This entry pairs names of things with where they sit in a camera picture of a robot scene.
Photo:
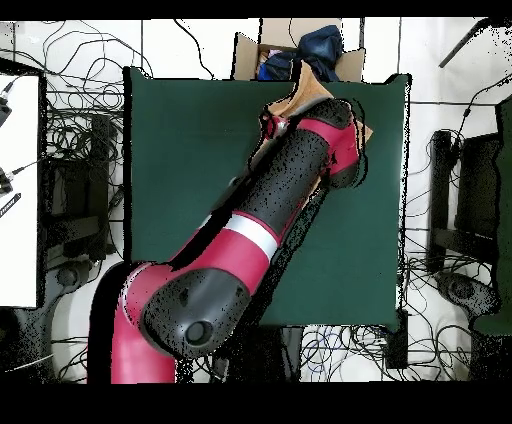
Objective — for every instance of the tan terry towel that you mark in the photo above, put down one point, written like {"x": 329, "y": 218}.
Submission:
{"x": 308, "y": 90}

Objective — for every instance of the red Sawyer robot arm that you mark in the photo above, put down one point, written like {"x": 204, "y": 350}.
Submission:
{"x": 248, "y": 248}

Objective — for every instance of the black flat strip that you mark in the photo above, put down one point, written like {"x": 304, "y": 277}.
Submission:
{"x": 10, "y": 204}

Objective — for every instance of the cardboard box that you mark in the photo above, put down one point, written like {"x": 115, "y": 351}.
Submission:
{"x": 244, "y": 60}

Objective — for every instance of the dark blue clothes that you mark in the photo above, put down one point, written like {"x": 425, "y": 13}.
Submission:
{"x": 320, "y": 48}

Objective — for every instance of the dark green table cloth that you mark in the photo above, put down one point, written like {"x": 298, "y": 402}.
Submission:
{"x": 180, "y": 160}

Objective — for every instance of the black rod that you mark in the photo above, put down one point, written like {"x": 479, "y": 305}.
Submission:
{"x": 460, "y": 44}

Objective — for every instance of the green covered table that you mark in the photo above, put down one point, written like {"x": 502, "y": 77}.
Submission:
{"x": 506, "y": 200}

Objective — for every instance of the black rectangular block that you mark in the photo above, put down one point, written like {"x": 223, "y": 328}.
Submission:
{"x": 396, "y": 344}

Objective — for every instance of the dark chair base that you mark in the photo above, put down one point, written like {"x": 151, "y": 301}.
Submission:
{"x": 464, "y": 290}

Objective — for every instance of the grey chair base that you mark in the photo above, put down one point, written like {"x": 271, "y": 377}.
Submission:
{"x": 66, "y": 276}

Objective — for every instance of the white desk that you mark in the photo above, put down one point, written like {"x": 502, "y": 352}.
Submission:
{"x": 20, "y": 240}

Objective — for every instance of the black metal frame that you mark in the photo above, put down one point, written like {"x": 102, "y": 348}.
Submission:
{"x": 440, "y": 180}
{"x": 98, "y": 160}

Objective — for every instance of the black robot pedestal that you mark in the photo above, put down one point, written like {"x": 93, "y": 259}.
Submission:
{"x": 290, "y": 352}

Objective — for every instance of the black camera device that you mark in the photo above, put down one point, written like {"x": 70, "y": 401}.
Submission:
{"x": 4, "y": 184}
{"x": 3, "y": 112}

